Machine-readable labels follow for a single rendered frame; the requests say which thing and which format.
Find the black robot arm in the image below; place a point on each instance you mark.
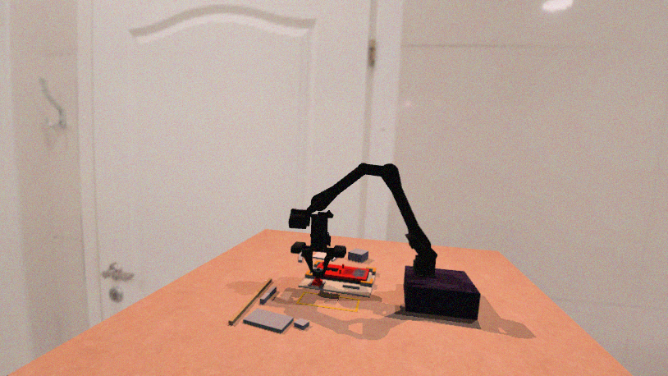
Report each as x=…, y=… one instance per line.
x=424, y=263

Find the white rectangular post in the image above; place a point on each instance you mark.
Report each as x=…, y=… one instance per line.
x=268, y=295

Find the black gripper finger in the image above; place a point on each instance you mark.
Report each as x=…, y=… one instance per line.
x=309, y=260
x=326, y=262

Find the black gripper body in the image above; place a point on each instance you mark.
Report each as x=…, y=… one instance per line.
x=319, y=244

